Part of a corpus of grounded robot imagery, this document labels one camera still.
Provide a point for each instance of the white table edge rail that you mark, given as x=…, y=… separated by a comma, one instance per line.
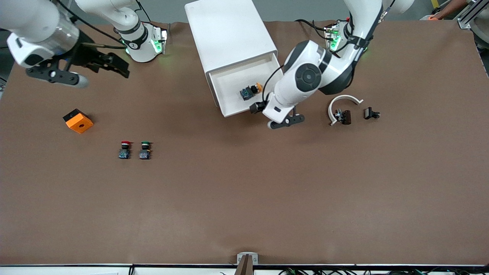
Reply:
x=57, y=270

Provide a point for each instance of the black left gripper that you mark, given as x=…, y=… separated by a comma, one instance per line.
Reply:
x=255, y=107

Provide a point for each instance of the yellow push button switch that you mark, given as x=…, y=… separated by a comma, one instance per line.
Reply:
x=248, y=93

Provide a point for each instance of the brown small electrical component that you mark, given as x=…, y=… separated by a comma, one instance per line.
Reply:
x=345, y=117

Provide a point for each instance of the orange button enclosure box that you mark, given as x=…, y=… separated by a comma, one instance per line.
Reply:
x=80, y=124

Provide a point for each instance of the brown tapered post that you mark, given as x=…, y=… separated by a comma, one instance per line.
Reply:
x=245, y=269

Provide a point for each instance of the red push button switch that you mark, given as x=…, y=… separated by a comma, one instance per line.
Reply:
x=124, y=154

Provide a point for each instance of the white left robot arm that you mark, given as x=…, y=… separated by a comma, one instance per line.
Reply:
x=305, y=76

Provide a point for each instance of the grey metal bracket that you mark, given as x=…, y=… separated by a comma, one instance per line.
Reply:
x=241, y=258

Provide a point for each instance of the green push button switch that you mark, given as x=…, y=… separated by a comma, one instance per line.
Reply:
x=144, y=154

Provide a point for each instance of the white drawer cabinet housing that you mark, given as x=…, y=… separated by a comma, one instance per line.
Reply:
x=225, y=30

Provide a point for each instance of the white cabinet drawer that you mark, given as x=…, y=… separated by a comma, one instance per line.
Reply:
x=233, y=99

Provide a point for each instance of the aluminium frame profile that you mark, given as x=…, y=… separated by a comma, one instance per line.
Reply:
x=468, y=17

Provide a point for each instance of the person's bare forearm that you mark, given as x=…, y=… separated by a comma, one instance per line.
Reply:
x=450, y=7

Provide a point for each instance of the white curved plastic part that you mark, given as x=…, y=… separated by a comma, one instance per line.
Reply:
x=345, y=96

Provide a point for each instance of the grey curved background object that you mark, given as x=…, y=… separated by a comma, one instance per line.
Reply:
x=484, y=34

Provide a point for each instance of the black small electrical component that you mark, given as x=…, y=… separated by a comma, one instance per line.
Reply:
x=369, y=113

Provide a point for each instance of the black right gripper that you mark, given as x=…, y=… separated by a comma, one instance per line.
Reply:
x=85, y=55

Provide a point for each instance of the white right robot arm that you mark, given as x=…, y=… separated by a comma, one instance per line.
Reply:
x=23, y=19

